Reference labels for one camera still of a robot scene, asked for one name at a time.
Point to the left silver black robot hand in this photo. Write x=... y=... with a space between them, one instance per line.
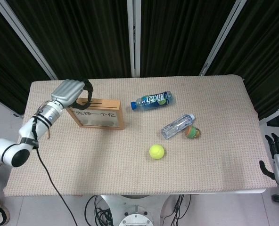
x=66 y=91

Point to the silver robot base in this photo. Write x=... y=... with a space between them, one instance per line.
x=134 y=212

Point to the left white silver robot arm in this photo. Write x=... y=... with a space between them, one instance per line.
x=31 y=127

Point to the black pleated curtain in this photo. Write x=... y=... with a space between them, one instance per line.
x=177 y=35
x=266 y=47
x=83 y=35
x=7 y=58

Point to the blue label drink bottle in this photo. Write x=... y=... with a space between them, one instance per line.
x=153 y=100

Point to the green orange toy cup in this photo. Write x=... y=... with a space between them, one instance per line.
x=192 y=133

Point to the beige woven table cloth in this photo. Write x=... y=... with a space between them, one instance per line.
x=130 y=176

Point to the yellow tennis ball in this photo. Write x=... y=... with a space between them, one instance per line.
x=157 y=151

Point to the clear plastic water bottle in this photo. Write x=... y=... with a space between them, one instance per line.
x=174 y=127

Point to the wooden coin box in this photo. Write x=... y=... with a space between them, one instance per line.
x=106 y=106

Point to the white frame post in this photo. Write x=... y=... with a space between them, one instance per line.
x=133 y=35
x=224 y=35
x=26 y=40

